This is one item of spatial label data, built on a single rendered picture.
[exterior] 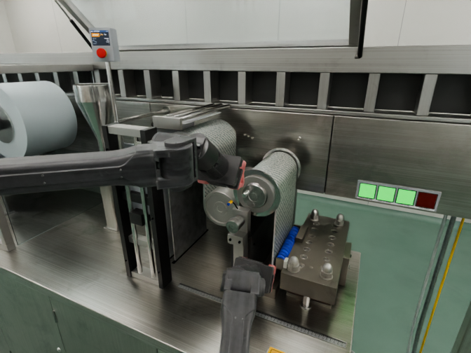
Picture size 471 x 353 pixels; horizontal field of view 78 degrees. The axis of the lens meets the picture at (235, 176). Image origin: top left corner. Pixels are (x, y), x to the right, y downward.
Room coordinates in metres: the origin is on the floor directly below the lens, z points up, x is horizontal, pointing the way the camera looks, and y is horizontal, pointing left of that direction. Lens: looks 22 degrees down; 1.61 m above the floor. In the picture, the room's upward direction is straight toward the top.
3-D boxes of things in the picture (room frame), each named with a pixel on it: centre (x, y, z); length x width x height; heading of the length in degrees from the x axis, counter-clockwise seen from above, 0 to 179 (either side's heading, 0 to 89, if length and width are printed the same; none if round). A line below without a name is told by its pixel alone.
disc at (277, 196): (0.77, -0.06, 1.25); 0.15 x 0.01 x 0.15; 65
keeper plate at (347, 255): (0.82, -0.38, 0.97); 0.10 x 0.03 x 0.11; 155
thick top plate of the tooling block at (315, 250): (0.84, -0.29, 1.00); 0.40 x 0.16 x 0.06; 155
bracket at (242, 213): (0.75, -0.01, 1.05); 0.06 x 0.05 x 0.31; 155
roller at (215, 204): (0.93, 0.00, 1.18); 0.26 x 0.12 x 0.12; 155
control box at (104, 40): (1.03, 0.42, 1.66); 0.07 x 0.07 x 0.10; 88
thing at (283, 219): (0.86, -0.17, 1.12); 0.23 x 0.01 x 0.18; 155
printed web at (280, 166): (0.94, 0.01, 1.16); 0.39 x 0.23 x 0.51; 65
